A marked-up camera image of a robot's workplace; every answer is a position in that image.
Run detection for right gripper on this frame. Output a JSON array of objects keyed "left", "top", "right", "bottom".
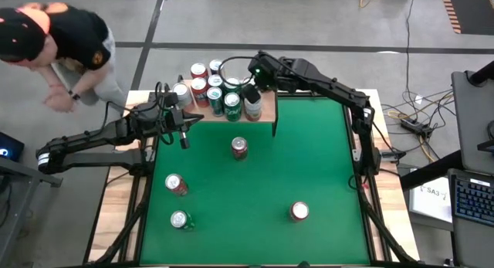
[{"left": 242, "top": 50, "right": 286, "bottom": 105}]

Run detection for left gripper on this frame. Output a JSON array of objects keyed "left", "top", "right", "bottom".
[{"left": 154, "top": 92, "right": 205, "bottom": 150}]

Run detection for silver grey can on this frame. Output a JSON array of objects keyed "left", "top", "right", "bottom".
[{"left": 171, "top": 81, "right": 194, "bottom": 110}]

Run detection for silver green slim can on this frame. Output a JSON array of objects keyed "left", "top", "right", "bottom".
[{"left": 206, "top": 86, "right": 225, "bottom": 117}]

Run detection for red-orange Fanta can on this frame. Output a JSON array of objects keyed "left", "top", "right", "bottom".
[
  {"left": 190, "top": 62, "right": 209, "bottom": 80},
  {"left": 289, "top": 200, "right": 310, "bottom": 223},
  {"left": 190, "top": 76, "right": 210, "bottom": 108}
]

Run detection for green Sprite can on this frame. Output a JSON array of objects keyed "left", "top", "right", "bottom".
[
  {"left": 223, "top": 91, "right": 243, "bottom": 123},
  {"left": 223, "top": 76, "right": 242, "bottom": 94},
  {"left": 169, "top": 209, "right": 195, "bottom": 232}
]

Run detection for white red can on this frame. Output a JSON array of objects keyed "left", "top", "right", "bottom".
[{"left": 243, "top": 100, "right": 263, "bottom": 122}]

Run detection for red Coca-Cola can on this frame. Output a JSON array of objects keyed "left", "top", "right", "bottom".
[
  {"left": 164, "top": 173, "right": 189, "bottom": 196},
  {"left": 230, "top": 135, "right": 249, "bottom": 161}
]

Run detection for wooden shelf platform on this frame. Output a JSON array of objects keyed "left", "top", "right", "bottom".
[{"left": 169, "top": 73, "right": 279, "bottom": 138}]

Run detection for green table mat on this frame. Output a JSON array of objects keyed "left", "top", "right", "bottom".
[{"left": 139, "top": 97, "right": 371, "bottom": 266}]

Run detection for person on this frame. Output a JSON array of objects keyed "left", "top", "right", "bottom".
[{"left": 0, "top": 1, "right": 128, "bottom": 114}]

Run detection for black power strip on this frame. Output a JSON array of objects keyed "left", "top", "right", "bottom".
[{"left": 400, "top": 119, "right": 434, "bottom": 138}]

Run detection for grey metal table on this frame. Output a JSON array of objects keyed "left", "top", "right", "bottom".
[{"left": 0, "top": 155, "right": 63, "bottom": 261}]

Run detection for black computer tower blue lights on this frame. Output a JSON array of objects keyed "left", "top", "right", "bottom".
[{"left": 0, "top": 131, "right": 25, "bottom": 163}]

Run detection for black stand bar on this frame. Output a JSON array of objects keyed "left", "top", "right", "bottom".
[{"left": 399, "top": 148, "right": 464, "bottom": 191}]

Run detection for white SA3 sign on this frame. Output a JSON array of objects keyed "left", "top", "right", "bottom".
[{"left": 408, "top": 177, "right": 453, "bottom": 223}]

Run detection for grey desk panel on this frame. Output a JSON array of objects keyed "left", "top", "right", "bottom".
[{"left": 450, "top": 70, "right": 494, "bottom": 175}]

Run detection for black mat orange stripes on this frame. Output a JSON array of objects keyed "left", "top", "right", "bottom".
[{"left": 438, "top": 0, "right": 494, "bottom": 36}]

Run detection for grey laptop lit keyboard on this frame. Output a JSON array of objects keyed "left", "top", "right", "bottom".
[{"left": 447, "top": 168, "right": 494, "bottom": 268}]

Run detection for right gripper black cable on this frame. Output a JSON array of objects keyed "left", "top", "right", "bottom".
[{"left": 218, "top": 55, "right": 258, "bottom": 87}]

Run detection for black table frame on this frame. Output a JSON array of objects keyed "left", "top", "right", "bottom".
[{"left": 83, "top": 90, "right": 421, "bottom": 268}]

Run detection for black floor cable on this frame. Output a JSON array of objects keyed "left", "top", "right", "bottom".
[{"left": 403, "top": 0, "right": 418, "bottom": 103}]

